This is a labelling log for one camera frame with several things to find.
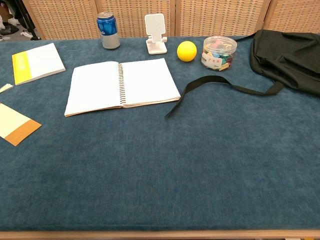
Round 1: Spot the white spiral notebook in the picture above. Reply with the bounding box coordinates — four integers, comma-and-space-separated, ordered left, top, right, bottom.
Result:
64, 57, 182, 118

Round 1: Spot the yellow and white book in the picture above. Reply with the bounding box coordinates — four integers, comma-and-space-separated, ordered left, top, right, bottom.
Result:
11, 42, 67, 86

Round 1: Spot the blue table mat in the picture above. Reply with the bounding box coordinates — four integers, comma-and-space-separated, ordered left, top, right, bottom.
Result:
0, 36, 320, 233

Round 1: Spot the yellow ball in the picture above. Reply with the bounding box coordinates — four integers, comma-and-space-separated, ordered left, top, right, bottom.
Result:
176, 40, 198, 62

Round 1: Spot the clear jar of colourful clips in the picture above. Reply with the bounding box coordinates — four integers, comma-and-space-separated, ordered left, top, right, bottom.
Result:
201, 35, 238, 72

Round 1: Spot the white phone stand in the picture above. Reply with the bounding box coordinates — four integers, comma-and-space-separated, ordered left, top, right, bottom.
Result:
144, 13, 169, 56

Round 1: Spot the blue soda can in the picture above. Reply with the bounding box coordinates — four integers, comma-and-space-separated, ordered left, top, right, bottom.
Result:
96, 11, 121, 50

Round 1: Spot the rattan folding screen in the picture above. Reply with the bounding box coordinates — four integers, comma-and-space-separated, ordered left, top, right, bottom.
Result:
21, 0, 320, 41

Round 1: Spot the black backpack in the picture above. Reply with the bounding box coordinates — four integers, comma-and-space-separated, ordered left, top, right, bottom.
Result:
164, 29, 320, 118

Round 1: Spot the black tripod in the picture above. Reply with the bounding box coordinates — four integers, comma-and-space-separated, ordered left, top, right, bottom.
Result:
13, 0, 42, 41

